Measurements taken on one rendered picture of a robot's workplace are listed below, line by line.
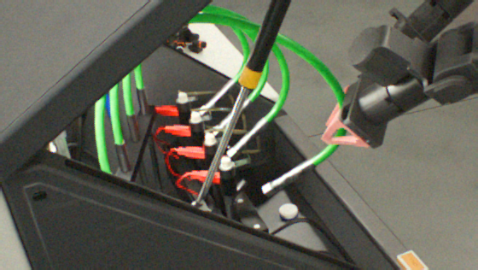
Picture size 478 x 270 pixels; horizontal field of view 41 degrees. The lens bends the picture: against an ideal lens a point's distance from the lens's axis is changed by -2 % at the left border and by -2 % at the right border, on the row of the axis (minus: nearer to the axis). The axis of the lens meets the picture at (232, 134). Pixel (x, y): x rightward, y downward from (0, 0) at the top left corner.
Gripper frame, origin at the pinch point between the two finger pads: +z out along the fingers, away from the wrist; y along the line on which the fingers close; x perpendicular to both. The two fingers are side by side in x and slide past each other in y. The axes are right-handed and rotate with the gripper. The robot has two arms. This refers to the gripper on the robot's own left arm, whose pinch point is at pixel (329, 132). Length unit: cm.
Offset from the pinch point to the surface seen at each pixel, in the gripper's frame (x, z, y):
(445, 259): 113, 84, -70
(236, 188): -1.1, 22.6, 2.7
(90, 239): -25.5, -6.0, 38.5
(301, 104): 70, 155, -157
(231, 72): -3, 51, -45
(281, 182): 0.1, 9.7, 5.9
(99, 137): -26.4, 19.3, 12.5
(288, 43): -15.3, -8.2, -0.1
